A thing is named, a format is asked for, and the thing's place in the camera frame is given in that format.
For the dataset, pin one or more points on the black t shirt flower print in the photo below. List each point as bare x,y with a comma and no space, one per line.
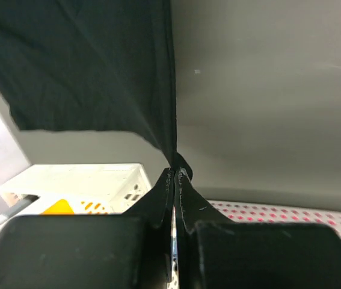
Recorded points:
91,66

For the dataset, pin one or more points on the white perforated file organizer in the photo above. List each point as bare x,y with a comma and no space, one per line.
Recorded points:
87,188

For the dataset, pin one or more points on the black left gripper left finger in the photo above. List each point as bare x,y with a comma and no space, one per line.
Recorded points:
128,250

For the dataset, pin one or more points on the white oval laundry basket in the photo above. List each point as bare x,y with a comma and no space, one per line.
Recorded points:
256,213

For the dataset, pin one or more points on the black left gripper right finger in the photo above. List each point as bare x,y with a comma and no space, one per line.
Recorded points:
216,252

